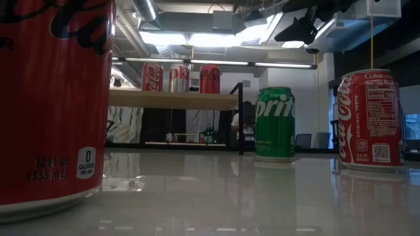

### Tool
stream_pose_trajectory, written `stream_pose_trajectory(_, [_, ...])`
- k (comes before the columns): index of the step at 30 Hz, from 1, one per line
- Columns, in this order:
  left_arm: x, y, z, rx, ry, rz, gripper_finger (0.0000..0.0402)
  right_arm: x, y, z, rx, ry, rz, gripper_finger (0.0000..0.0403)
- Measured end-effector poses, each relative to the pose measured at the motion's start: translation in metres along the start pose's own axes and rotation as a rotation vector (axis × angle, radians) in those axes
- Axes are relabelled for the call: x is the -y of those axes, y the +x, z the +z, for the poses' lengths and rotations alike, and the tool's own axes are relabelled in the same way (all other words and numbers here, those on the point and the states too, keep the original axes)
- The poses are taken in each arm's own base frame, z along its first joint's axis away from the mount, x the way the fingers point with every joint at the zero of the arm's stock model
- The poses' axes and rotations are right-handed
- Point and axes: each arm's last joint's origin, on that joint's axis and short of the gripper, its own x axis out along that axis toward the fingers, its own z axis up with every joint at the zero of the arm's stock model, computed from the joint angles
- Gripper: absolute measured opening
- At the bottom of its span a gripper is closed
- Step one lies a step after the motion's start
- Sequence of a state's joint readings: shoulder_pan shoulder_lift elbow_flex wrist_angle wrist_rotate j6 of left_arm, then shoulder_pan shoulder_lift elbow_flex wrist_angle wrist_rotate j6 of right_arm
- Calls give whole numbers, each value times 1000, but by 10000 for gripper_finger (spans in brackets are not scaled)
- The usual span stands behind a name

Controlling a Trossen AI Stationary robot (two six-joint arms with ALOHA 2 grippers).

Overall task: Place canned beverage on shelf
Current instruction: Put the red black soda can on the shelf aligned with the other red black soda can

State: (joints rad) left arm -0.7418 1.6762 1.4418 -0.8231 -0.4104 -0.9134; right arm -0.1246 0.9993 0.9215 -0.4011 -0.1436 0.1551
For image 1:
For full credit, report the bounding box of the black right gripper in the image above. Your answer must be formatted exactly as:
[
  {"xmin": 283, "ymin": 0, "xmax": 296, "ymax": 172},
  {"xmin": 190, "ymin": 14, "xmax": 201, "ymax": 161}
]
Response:
[{"xmin": 274, "ymin": 0, "xmax": 381, "ymax": 46}]

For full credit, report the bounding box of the red Coke Zero can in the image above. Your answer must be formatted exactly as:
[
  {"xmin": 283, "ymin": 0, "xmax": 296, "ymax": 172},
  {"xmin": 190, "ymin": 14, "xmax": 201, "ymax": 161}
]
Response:
[
  {"xmin": 199, "ymin": 64, "xmax": 221, "ymax": 95},
  {"xmin": 0, "ymin": 0, "xmax": 117, "ymax": 224}
]

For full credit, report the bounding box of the green Sprite can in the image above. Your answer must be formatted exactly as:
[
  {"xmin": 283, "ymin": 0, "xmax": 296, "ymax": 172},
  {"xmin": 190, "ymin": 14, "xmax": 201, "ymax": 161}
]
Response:
[{"xmin": 255, "ymin": 86, "xmax": 296, "ymax": 163}]

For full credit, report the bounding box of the red Coca-Cola original taste can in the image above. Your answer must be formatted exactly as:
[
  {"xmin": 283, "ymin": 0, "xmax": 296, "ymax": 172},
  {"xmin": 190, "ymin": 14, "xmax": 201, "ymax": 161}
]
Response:
[{"xmin": 337, "ymin": 68, "xmax": 404, "ymax": 172}]

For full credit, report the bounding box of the silver Diet Coke can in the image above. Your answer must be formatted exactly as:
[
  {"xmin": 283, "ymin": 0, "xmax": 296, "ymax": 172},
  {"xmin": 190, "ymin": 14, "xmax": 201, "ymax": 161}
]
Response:
[{"xmin": 168, "ymin": 64, "xmax": 191, "ymax": 93}]

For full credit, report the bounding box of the red Star Wars Coca-Cola can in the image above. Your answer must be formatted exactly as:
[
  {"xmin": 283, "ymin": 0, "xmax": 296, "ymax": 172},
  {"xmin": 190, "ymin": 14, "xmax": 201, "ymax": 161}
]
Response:
[{"xmin": 141, "ymin": 62, "xmax": 164, "ymax": 92}]

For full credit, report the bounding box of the long black linear light fixture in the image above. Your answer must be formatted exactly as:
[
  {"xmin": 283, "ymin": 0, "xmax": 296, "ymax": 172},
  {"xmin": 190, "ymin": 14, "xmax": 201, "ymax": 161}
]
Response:
[{"xmin": 111, "ymin": 56, "xmax": 318, "ymax": 70}]

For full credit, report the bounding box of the gray ceiling box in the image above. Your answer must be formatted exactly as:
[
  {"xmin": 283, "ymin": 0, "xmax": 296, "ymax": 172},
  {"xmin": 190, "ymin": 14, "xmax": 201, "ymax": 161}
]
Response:
[{"xmin": 211, "ymin": 9, "xmax": 236, "ymax": 33}]

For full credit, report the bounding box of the white hanging box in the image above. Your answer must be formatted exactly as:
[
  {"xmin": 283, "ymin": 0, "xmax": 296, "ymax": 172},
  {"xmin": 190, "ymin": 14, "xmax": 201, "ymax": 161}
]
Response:
[{"xmin": 354, "ymin": 0, "xmax": 403, "ymax": 18}]

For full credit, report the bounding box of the bright ceiling light panel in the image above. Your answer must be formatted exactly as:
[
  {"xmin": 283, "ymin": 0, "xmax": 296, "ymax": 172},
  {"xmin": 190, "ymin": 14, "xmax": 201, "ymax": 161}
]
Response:
[{"xmin": 139, "ymin": 22, "xmax": 273, "ymax": 47}]

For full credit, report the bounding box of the gray bin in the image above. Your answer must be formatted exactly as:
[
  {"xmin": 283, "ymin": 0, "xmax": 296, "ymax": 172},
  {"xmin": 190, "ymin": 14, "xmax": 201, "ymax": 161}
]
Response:
[{"xmin": 316, "ymin": 131, "xmax": 331, "ymax": 149}]

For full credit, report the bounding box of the small green machine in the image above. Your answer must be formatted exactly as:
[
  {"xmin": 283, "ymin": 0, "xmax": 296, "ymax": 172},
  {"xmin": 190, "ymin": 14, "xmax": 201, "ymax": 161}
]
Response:
[{"xmin": 201, "ymin": 126, "xmax": 217, "ymax": 144}]

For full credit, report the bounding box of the blue lit monitor screen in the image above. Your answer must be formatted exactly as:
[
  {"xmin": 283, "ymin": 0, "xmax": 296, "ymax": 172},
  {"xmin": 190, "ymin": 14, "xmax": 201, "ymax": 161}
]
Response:
[{"xmin": 404, "ymin": 113, "xmax": 420, "ymax": 140}]

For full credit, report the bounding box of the light wooden workbench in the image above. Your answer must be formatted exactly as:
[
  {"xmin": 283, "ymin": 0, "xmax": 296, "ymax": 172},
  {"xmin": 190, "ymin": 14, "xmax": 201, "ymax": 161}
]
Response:
[{"xmin": 144, "ymin": 141, "xmax": 227, "ymax": 148}]

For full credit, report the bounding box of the white patterned curtain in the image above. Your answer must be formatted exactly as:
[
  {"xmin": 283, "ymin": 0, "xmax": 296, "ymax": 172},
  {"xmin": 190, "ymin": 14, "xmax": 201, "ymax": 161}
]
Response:
[{"xmin": 106, "ymin": 105, "xmax": 144, "ymax": 144}]

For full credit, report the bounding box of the wooden shelf with black frame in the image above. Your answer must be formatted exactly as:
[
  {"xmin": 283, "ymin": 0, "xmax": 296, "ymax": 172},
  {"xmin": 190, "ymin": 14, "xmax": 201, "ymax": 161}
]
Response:
[{"xmin": 105, "ymin": 81, "xmax": 245, "ymax": 155}]

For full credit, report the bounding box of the silver round air duct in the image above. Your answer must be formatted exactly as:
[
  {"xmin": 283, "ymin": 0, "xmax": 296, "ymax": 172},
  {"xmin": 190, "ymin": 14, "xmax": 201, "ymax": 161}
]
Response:
[{"xmin": 131, "ymin": 0, "xmax": 159, "ymax": 21}]

